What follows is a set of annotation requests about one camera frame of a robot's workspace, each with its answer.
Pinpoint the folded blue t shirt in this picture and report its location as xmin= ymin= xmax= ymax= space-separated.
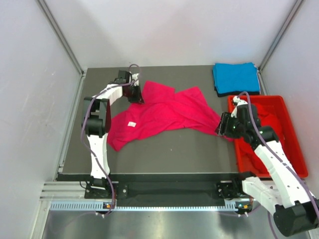
xmin=212 ymin=62 xmax=260 ymax=93

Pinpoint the aluminium frame post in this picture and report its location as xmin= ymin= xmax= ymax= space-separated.
xmin=35 ymin=0 xmax=84 ymax=75
xmin=258 ymin=0 xmax=305 ymax=72

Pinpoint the pink t shirt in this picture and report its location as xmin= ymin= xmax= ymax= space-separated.
xmin=107 ymin=81 xmax=221 ymax=151

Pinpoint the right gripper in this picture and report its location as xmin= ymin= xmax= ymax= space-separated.
xmin=215 ymin=112 xmax=246 ymax=138

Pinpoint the red plastic bin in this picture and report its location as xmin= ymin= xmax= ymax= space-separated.
xmin=234 ymin=96 xmax=308 ymax=178

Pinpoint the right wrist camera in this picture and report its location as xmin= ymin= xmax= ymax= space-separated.
xmin=231 ymin=96 xmax=247 ymax=118

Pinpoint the left aluminium frame post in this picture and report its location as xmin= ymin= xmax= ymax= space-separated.
xmin=35 ymin=0 xmax=84 ymax=75

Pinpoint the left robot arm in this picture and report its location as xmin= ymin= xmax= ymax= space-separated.
xmin=80 ymin=70 xmax=144 ymax=200

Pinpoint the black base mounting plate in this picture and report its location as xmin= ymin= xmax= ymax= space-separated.
xmin=84 ymin=173 xmax=248 ymax=206

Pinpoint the red t shirts pile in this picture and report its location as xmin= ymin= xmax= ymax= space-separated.
xmin=239 ymin=103 xmax=285 ymax=175

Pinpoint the aluminium front rail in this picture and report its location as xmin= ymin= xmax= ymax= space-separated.
xmin=39 ymin=181 xmax=312 ymax=203

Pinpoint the right aluminium frame post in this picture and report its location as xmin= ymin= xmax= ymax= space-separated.
xmin=258 ymin=0 xmax=305 ymax=72

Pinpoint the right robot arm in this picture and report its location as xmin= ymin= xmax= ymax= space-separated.
xmin=215 ymin=103 xmax=319 ymax=237

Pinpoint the grey slotted cable duct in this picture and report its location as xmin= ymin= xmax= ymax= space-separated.
xmin=50 ymin=201 xmax=251 ymax=212

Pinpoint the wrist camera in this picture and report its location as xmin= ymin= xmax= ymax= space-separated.
xmin=116 ymin=70 xmax=139 ymax=86
xmin=231 ymin=96 xmax=247 ymax=118

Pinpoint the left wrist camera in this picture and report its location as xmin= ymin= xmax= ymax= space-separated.
xmin=116 ymin=70 xmax=139 ymax=86

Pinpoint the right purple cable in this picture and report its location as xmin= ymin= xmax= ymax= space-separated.
xmin=236 ymin=91 xmax=319 ymax=239

